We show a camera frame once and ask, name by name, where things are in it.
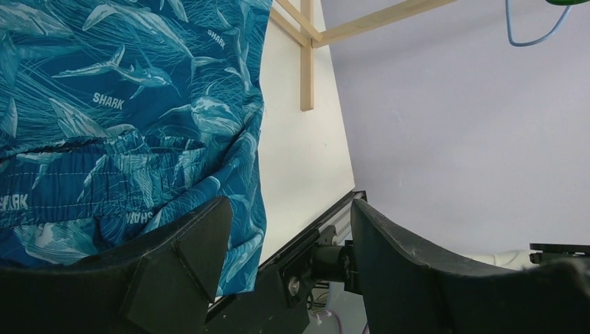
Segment wooden clothes rack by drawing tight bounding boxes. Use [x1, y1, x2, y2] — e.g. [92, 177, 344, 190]
[270, 0, 454, 112]

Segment light blue wire hanger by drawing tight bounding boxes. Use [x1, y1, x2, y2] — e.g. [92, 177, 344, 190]
[503, 0, 577, 48]

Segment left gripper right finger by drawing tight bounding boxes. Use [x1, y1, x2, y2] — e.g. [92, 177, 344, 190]
[351, 200, 589, 333]

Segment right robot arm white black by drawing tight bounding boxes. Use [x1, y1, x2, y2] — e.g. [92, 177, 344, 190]
[462, 243, 589, 270]

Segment dark blue whale shorts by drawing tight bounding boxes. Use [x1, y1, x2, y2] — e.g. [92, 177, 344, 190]
[1, 1, 272, 296]

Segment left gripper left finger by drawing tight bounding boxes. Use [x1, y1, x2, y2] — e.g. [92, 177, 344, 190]
[1, 197, 232, 333]

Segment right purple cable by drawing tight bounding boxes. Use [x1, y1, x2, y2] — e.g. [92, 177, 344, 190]
[315, 310, 344, 334]

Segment green plastic hanger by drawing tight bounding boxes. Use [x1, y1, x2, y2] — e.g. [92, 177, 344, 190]
[546, 0, 589, 6]

